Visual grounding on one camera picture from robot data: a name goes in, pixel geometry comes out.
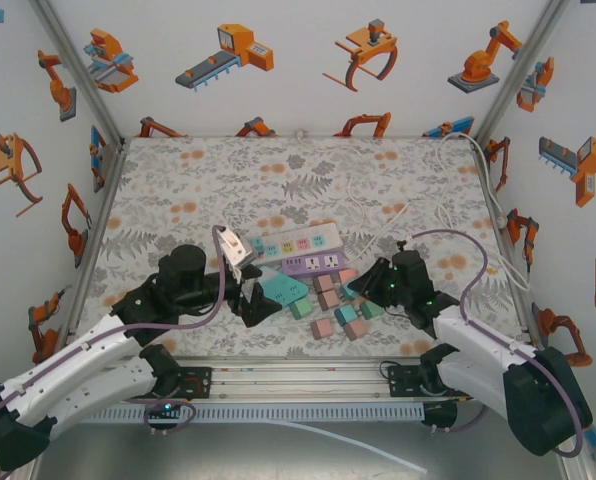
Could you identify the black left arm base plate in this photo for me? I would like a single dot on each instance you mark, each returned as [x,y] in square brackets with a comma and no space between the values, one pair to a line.
[200,382]

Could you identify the wide aluminium mounting beam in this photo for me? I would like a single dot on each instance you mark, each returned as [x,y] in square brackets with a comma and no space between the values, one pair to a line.
[298,385]

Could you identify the black controller board green LED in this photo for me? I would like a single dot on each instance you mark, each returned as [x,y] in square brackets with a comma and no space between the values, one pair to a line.
[164,407]

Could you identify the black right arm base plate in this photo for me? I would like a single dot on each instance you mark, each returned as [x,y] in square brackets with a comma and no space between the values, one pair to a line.
[403,382]

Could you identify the aluminium frame post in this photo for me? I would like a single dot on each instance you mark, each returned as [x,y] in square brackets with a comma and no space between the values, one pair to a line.
[575,467]
[80,75]
[518,75]

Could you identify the long white power strip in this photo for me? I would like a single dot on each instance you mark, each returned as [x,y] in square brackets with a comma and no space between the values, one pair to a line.
[298,235]

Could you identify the grey metal sheet panel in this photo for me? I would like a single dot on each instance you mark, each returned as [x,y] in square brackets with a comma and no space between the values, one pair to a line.
[228,455]

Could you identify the thin white plastic tube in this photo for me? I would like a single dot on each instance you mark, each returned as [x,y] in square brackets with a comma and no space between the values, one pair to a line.
[378,451]

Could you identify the aluminium side rail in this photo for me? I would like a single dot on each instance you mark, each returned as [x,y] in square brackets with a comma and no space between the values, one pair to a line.
[528,320]
[103,200]

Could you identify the teal cube plug adapter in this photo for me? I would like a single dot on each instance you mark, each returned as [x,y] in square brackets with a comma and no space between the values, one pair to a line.
[345,314]
[258,245]

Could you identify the grey metal corner bracket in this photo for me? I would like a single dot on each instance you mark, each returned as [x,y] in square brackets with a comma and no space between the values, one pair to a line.
[105,167]

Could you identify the floral patterned table mat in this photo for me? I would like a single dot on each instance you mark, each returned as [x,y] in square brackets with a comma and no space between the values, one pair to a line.
[258,195]

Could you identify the green cube plug adapter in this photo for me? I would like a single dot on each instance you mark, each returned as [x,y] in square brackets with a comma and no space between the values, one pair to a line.
[371,310]
[350,293]
[301,309]

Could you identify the pink cube plug adapter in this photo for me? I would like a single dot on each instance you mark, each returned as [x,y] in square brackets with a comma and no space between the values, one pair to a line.
[323,283]
[322,329]
[347,275]
[355,330]
[328,299]

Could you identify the purple power strip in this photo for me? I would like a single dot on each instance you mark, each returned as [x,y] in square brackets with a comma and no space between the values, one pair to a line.
[320,262]

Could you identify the teal triangular power strip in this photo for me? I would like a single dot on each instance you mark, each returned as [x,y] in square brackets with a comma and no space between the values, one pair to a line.
[288,290]

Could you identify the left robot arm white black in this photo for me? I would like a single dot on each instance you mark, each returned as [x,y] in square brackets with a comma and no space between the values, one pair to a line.
[68,360]

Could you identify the black round controller box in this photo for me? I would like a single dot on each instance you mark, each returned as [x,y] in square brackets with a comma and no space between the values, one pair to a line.
[440,415]

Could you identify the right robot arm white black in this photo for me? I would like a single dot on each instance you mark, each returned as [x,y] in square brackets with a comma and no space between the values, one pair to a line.
[548,400]

